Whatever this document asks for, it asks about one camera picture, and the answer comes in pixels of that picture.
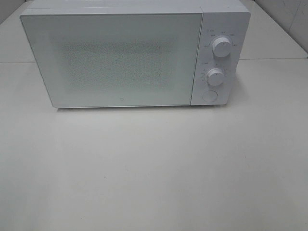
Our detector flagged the white microwave door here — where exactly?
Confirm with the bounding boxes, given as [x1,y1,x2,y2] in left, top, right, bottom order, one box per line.
[21,13,202,108]

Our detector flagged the lower white microwave knob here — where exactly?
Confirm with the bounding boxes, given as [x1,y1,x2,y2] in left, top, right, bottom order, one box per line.
[206,68,225,86]

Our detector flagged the white microwave knob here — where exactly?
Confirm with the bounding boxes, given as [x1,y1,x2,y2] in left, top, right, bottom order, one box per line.
[206,68,225,86]
[212,36,232,58]

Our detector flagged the white microwave oven body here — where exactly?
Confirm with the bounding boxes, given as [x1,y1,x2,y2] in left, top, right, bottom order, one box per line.
[20,0,251,107]

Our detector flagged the upper white microwave knob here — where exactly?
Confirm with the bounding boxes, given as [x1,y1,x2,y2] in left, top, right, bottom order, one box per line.
[212,36,232,58]

